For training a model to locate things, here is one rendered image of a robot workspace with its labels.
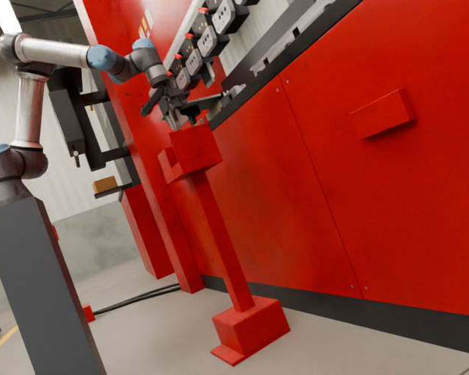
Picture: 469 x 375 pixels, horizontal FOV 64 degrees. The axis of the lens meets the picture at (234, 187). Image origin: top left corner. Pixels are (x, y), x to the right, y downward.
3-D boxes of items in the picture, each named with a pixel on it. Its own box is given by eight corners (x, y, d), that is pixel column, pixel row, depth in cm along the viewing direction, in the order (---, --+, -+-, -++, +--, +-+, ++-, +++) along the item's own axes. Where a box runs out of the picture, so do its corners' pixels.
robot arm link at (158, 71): (147, 67, 129) (142, 77, 137) (152, 79, 129) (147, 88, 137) (166, 62, 133) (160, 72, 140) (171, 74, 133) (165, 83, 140)
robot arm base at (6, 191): (-18, 212, 125) (-28, 184, 125) (-5, 215, 139) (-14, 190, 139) (30, 197, 130) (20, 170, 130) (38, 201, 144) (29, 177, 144)
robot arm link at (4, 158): (-25, 187, 130) (-38, 152, 130) (6, 185, 143) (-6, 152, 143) (2, 175, 128) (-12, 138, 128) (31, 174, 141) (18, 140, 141)
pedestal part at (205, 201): (234, 310, 140) (184, 177, 141) (248, 303, 143) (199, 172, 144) (242, 312, 135) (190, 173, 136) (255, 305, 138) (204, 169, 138)
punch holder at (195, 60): (190, 77, 192) (179, 47, 192) (205, 74, 195) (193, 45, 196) (199, 64, 178) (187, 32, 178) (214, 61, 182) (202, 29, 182)
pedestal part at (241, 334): (211, 353, 141) (199, 324, 141) (263, 322, 152) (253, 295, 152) (233, 367, 123) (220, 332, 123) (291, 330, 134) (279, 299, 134)
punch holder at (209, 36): (202, 59, 174) (190, 26, 174) (218, 56, 177) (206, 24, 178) (214, 42, 160) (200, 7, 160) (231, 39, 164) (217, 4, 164)
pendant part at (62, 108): (70, 158, 288) (53, 114, 288) (85, 153, 293) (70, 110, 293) (65, 143, 246) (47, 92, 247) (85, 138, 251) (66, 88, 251)
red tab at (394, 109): (359, 140, 91) (349, 113, 91) (365, 138, 92) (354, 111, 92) (409, 120, 77) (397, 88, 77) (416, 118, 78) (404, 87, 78)
